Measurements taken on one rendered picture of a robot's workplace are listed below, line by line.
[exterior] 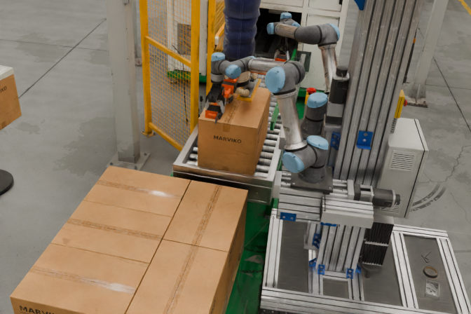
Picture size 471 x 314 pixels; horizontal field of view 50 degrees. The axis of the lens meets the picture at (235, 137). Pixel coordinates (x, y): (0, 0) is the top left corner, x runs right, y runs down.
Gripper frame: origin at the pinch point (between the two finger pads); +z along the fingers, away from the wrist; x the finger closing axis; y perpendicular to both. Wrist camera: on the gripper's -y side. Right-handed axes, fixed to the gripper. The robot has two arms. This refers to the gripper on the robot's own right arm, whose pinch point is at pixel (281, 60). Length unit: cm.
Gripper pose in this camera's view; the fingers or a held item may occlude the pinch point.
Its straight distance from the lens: 373.1
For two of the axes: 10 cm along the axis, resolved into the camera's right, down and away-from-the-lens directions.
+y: -2.1, 5.1, -8.3
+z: -0.5, 8.5, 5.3
